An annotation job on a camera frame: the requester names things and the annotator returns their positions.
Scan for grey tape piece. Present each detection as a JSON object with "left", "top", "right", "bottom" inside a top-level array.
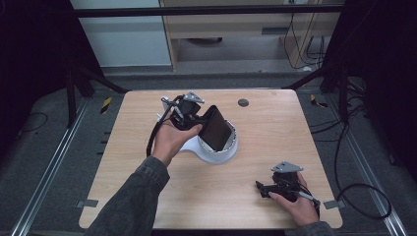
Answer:
[
  {"left": 75, "top": 199, "right": 99, "bottom": 209},
  {"left": 323, "top": 199, "right": 346, "bottom": 210}
]

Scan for white key stand with tray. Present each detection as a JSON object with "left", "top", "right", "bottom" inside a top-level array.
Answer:
[{"left": 156, "top": 95, "right": 239, "bottom": 165}]

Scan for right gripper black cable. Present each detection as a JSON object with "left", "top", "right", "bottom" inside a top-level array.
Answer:
[{"left": 294, "top": 186, "right": 322, "bottom": 218}]

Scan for person's left hand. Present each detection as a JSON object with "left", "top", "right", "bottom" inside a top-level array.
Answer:
[{"left": 150, "top": 114, "right": 204, "bottom": 168}]

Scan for yellow black striped tape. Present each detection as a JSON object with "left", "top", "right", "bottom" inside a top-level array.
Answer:
[
  {"left": 99, "top": 96, "right": 113, "bottom": 115},
  {"left": 309, "top": 93, "right": 329, "bottom": 109}
]

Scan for white cabinet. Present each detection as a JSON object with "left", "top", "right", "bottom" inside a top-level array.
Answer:
[{"left": 69, "top": 0, "right": 172, "bottom": 69}]

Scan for light wooden desk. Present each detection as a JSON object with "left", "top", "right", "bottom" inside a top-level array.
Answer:
[{"left": 158, "top": 0, "right": 346, "bottom": 72}]

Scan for black horizontal bar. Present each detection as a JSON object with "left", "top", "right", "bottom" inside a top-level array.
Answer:
[{"left": 70, "top": 5, "right": 344, "bottom": 19}]

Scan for black wallet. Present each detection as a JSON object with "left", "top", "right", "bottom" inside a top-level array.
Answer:
[{"left": 198, "top": 104, "right": 234, "bottom": 152}]

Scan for black floor cable loop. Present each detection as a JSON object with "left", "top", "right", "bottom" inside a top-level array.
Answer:
[{"left": 309, "top": 76, "right": 393, "bottom": 221}]

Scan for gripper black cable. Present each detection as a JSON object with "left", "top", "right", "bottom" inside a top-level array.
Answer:
[
  {"left": 146, "top": 95, "right": 180, "bottom": 158},
  {"left": 294, "top": 186, "right": 322, "bottom": 218}
]

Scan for person's right hand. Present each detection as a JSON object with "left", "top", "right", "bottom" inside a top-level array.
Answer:
[{"left": 268, "top": 171, "right": 322, "bottom": 227}]

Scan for black hanging cables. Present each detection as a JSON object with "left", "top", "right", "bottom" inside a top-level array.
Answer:
[{"left": 282, "top": 12, "right": 327, "bottom": 71}]

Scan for black stand leg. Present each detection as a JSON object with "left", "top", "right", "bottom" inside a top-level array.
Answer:
[
  {"left": 64, "top": 61, "right": 131, "bottom": 130},
  {"left": 282, "top": 61, "right": 350, "bottom": 126}
]

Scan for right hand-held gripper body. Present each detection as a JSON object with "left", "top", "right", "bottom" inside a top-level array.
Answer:
[{"left": 270, "top": 160, "right": 305, "bottom": 203}]

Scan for metal floor rail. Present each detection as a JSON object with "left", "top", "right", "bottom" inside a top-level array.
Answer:
[
  {"left": 11, "top": 97, "right": 90, "bottom": 236},
  {"left": 327, "top": 93, "right": 410, "bottom": 236}
]

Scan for white bowl with silver rim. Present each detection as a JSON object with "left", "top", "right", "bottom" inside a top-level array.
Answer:
[{"left": 196, "top": 119, "right": 238, "bottom": 154}]

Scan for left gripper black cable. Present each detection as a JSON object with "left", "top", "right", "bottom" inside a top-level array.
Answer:
[{"left": 146, "top": 95, "right": 180, "bottom": 158}]

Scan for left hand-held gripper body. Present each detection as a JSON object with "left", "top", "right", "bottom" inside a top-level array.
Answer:
[{"left": 169, "top": 90, "right": 207, "bottom": 131}]

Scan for thin black floor cable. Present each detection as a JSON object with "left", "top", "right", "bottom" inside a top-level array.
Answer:
[{"left": 19, "top": 111, "right": 49, "bottom": 134}]

